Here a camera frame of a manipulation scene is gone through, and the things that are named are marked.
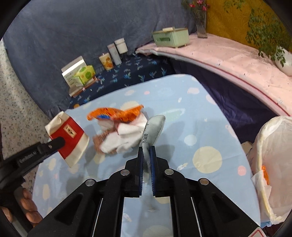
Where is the yellow backdrop cloth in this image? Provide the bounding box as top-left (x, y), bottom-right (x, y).
top-left (205, 0), bottom-right (283, 49)

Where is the mint green tissue box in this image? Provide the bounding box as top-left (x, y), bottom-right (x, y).
top-left (152, 27), bottom-right (190, 48)

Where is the white jar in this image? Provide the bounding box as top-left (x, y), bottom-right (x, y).
top-left (114, 38), bottom-right (128, 54)

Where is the brown knitted cloth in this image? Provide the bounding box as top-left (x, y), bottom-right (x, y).
top-left (92, 129), bottom-right (119, 153)

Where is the yellow printed can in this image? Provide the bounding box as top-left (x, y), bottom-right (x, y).
top-left (99, 53), bottom-right (114, 71)

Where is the light blue planet tablecloth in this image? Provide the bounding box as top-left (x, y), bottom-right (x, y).
top-left (32, 73), bottom-right (262, 237)

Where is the white tube bottle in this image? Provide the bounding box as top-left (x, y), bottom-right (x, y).
top-left (107, 43), bottom-right (122, 65)

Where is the glass vase with red flowers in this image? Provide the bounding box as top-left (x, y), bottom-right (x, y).
top-left (182, 0), bottom-right (210, 38)

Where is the white cardboard box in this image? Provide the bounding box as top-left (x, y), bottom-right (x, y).
top-left (61, 56), bottom-right (86, 87)

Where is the white-lined waste bin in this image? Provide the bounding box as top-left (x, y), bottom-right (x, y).
top-left (247, 116), bottom-right (292, 226)

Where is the person's left hand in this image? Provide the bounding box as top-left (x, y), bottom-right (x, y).
top-left (19, 189), bottom-right (43, 227)

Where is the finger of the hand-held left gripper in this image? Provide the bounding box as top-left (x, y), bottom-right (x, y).
top-left (38, 137), bottom-right (66, 158)

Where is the white crumpled cloth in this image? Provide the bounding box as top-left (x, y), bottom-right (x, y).
top-left (98, 114), bottom-right (149, 154)

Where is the green plant in white pot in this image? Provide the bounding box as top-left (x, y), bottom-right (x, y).
top-left (224, 0), bottom-right (292, 76)

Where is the green tissue pack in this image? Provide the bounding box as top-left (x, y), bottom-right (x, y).
top-left (73, 65), bottom-right (96, 85)

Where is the dark purple cloth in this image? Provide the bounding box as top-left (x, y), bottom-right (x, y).
top-left (171, 58), bottom-right (277, 143)

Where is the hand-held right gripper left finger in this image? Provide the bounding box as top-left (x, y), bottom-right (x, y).
top-left (27, 147), bottom-right (144, 237)

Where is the dark blue floral cloth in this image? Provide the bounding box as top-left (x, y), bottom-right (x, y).
top-left (68, 53), bottom-right (176, 107)

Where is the red and white paper packet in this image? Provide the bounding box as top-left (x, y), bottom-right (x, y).
top-left (45, 111), bottom-right (90, 168)

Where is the grey-blue backdrop cloth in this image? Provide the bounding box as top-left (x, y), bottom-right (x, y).
top-left (3, 0), bottom-right (199, 114)

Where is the pink cloth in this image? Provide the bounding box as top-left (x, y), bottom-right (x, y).
top-left (136, 33), bottom-right (292, 116)

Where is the grey printed sock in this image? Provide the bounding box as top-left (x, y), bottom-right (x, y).
top-left (139, 114), bottom-right (166, 211)

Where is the orange snack wrapper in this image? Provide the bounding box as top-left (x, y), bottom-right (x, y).
top-left (87, 104), bottom-right (145, 123)

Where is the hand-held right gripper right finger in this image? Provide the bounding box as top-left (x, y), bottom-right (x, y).
top-left (150, 146), bottom-right (260, 237)

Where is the wooden stand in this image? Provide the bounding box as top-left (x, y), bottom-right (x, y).
top-left (68, 76), bottom-right (101, 96)

